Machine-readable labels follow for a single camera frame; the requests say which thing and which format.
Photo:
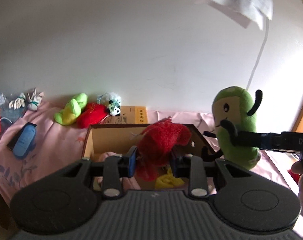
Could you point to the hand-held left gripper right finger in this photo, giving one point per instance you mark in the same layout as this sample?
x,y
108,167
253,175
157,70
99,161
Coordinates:
x,y
174,165

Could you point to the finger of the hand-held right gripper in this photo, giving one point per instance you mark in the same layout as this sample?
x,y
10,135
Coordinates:
x,y
251,140

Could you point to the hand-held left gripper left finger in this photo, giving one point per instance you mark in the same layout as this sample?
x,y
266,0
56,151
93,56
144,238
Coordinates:
x,y
132,162

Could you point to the yellow towel cloth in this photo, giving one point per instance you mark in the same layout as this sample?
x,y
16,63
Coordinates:
x,y
167,180

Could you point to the red knitted cloth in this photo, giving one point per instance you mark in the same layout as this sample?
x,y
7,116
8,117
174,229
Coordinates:
x,y
161,142

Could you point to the green bean plush toy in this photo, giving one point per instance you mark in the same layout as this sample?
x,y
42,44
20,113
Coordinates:
x,y
234,120

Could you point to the pink soft cloth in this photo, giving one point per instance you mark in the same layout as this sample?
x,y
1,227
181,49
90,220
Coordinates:
x,y
105,156

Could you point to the brown cardboard box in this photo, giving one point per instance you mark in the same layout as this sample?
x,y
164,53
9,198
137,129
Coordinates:
x,y
109,137

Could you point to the yellow book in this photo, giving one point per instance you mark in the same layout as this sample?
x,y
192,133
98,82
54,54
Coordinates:
x,y
135,115

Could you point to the white panda plush toy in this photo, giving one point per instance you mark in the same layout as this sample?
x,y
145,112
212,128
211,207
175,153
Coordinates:
x,y
114,107

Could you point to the red plush toy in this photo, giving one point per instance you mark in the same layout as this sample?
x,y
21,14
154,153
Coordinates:
x,y
91,115

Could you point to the lime green plush toy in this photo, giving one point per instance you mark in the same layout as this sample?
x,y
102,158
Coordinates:
x,y
71,110

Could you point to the pink floral bedsheet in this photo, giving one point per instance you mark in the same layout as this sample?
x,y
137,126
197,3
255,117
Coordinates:
x,y
54,140

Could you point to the blue plastic device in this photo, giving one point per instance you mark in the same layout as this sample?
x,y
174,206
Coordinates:
x,y
22,140

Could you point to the white tied sock bundle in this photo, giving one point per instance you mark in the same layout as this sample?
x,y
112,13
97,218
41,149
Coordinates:
x,y
35,101
16,102

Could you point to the wooden frame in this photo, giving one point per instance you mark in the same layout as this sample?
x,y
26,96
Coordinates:
x,y
301,110

